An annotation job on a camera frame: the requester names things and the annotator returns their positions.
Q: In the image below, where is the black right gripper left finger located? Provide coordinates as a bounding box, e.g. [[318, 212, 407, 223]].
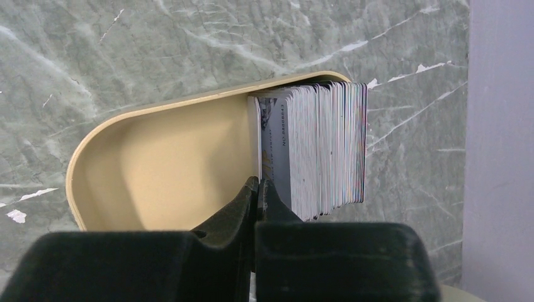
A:
[[1, 177, 259, 301]]

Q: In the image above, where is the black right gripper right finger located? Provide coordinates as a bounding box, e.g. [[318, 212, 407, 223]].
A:
[[255, 180, 441, 301]]

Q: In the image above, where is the stack of cards in tray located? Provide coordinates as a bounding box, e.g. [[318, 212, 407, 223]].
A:
[[247, 81, 368, 221]]

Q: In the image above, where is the beige oval tray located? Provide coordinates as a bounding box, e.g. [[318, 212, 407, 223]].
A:
[[65, 70, 344, 232]]

